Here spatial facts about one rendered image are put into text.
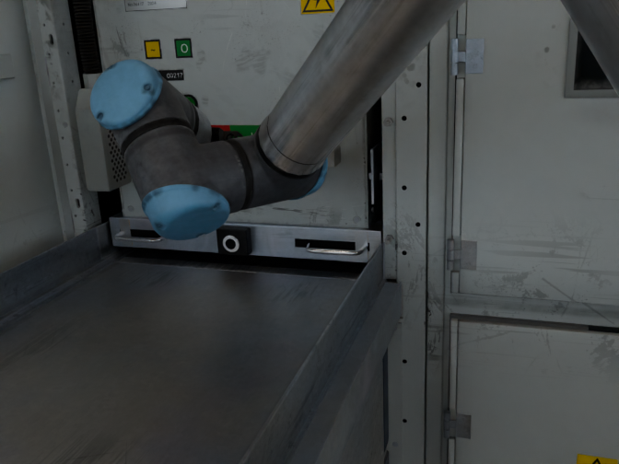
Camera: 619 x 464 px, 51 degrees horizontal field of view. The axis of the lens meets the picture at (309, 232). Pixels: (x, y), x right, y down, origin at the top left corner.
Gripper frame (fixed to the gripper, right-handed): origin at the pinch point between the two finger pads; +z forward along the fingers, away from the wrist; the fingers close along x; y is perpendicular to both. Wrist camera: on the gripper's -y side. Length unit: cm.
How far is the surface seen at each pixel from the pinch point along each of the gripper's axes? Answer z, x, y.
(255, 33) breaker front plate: -7.1, 23.0, 4.7
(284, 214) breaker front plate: 8.4, -3.8, 7.9
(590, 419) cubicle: 17, -33, 60
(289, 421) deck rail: -33, -35, 26
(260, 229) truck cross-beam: 8.8, -6.8, 3.6
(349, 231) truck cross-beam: 8.4, -6.3, 20.2
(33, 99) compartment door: -6.7, 11.9, -37.4
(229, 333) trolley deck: -10.8, -26.1, 8.9
